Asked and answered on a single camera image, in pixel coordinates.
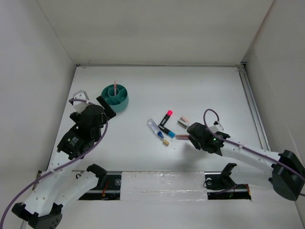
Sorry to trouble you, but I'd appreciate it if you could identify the pink highlighter clear cap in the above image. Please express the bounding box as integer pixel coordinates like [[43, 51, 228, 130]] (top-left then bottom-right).
[[175, 135, 189, 140]]

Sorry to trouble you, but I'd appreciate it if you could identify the thin pink pen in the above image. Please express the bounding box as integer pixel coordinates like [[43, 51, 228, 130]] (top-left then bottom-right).
[[114, 81, 117, 96]]

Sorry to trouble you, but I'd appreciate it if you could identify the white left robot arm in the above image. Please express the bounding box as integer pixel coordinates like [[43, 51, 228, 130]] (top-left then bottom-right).
[[9, 96, 116, 229]]

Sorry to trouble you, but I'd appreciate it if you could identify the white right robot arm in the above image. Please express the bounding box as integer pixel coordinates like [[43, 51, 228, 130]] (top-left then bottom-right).
[[187, 121, 305, 201]]

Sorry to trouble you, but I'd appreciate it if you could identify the teal round desk organizer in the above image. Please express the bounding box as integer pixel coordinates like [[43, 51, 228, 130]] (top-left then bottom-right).
[[101, 84, 129, 113]]

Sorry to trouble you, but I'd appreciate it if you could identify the black marker blue cap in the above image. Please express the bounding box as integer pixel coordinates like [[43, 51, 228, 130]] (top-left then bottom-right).
[[158, 125, 175, 138]]

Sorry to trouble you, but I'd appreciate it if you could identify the small yellow eraser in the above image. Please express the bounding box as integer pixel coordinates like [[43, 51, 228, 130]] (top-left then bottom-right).
[[163, 140, 169, 146]]

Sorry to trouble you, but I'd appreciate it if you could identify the black marker pink cap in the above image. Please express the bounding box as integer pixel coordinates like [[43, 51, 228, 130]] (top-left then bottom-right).
[[159, 110, 173, 126]]

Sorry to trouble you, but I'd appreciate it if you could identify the clear glue bottle blue cap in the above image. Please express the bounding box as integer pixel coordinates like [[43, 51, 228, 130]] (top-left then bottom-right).
[[147, 119, 164, 139]]

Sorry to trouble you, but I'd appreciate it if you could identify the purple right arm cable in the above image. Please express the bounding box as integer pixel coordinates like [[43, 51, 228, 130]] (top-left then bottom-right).
[[203, 108, 305, 179]]

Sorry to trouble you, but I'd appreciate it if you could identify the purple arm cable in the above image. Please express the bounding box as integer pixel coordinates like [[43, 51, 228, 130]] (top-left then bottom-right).
[[203, 108, 305, 179], [0, 99, 109, 229]]

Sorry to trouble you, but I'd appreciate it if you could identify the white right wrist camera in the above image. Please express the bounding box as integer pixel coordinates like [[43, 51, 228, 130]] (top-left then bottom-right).
[[211, 121, 224, 133]]

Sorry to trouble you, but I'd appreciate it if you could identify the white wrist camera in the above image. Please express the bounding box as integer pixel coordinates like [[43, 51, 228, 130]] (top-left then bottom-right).
[[70, 90, 89, 114], [211, 121, 224, 133]]

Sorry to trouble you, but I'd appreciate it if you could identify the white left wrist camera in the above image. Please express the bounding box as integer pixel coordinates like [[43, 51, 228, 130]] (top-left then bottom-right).
[[70, 90, 89, 114]]

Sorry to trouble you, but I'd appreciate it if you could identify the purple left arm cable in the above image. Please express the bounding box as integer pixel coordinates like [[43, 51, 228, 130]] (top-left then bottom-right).
[[0, 99, 109, 229]]

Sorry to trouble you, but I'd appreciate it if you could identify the aluminium side rail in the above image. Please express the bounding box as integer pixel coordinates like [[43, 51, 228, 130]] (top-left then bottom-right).
[[236, 62, 271, 151]]

